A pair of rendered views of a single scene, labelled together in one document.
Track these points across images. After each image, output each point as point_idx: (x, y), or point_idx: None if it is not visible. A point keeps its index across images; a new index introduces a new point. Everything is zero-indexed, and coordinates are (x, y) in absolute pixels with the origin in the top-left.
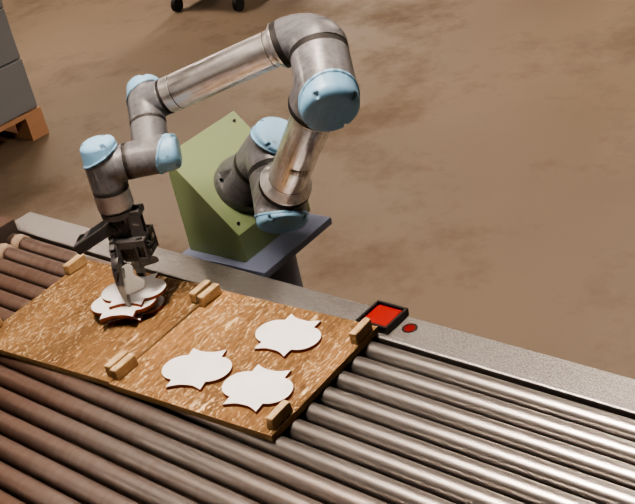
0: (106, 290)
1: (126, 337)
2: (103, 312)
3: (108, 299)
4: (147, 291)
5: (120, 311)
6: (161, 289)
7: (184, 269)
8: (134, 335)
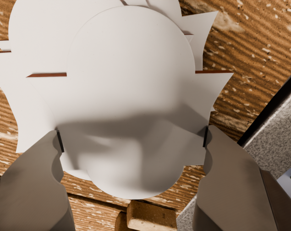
0: (136, 24)
1: (0, 118)
2: (13, 54)
3: (72, 59)
4: (118, 168)
5: (30, 113)
6: (125, 195)
7: (283, 134)
8: (12, 133)
